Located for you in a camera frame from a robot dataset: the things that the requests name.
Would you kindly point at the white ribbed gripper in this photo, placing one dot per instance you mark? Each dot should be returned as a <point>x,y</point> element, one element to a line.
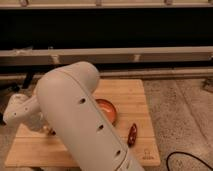
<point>37,123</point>

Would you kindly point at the dark brown eraser block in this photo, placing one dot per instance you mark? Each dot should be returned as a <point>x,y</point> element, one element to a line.
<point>51,132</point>

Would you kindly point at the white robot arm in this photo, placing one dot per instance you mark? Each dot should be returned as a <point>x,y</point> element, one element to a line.
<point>64,97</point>

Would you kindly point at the orange bowl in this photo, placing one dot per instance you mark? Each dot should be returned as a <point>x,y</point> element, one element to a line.
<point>109,109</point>

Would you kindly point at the dark red chili pepper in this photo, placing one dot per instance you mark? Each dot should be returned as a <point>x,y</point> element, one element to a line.
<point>132,135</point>

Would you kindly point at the grey metal rail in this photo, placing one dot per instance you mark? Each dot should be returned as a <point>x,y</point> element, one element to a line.
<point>27,57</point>

